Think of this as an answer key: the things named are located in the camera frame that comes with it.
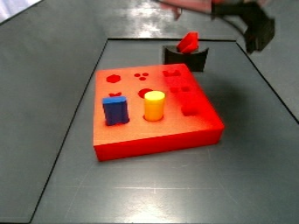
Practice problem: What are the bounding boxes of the red arch block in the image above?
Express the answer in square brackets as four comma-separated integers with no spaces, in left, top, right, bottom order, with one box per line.
[176,31,199,53]

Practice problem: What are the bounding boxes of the yellow cylinder peg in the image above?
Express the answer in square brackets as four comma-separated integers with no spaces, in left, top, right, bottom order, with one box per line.
[144,91,165,122]

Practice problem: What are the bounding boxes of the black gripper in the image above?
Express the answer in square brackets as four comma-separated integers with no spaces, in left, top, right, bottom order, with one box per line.
[211,1,276,54]

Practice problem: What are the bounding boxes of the black curved fixture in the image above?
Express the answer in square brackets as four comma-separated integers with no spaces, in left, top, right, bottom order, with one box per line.
[162,45,209,72]

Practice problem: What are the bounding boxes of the red shape sorter block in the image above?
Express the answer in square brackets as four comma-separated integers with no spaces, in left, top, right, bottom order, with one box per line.
[93,64,224,161]

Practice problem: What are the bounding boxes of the blue star peg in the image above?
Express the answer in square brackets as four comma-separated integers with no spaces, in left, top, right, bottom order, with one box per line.
[101,96,129,126]

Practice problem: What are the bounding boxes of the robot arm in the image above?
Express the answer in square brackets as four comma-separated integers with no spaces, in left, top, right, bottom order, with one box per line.
[154,0,276,54]

